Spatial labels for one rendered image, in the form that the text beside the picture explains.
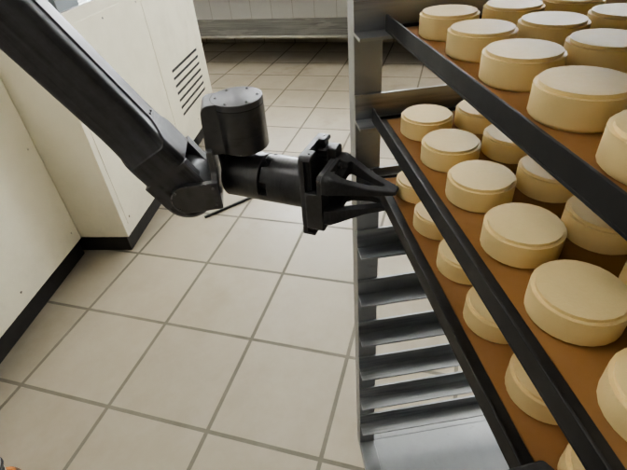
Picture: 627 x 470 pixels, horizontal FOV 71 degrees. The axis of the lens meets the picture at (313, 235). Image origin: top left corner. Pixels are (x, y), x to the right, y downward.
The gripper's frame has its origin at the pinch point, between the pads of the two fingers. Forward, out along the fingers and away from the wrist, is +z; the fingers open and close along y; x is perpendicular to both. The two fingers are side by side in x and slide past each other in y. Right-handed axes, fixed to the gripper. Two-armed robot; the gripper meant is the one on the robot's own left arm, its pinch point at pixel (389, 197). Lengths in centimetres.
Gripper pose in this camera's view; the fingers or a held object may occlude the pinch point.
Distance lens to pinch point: 48.6
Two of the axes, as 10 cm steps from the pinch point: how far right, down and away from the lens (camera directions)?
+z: 9.3, 1.9, -3.3
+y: -0.5, -7.9, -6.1
